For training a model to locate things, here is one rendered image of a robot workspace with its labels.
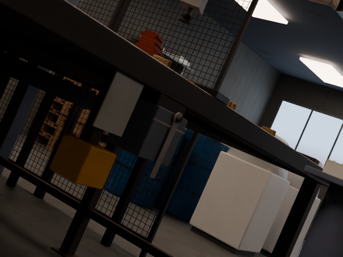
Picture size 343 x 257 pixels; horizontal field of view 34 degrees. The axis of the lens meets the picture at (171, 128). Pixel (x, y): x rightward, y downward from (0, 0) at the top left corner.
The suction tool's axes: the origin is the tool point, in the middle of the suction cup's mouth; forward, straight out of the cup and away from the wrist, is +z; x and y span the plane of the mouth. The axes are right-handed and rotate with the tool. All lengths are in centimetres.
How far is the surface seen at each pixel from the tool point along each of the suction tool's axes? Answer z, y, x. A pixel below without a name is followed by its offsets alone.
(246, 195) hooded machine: 56, -388, 38
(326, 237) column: 43, -10, 66
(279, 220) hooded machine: 69, -479, 82
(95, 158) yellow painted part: 44, 62, 9
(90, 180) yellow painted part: 49, 61, 9
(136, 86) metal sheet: 28, 56, 9
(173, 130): 33, 43, 18
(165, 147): 37, 43, 18
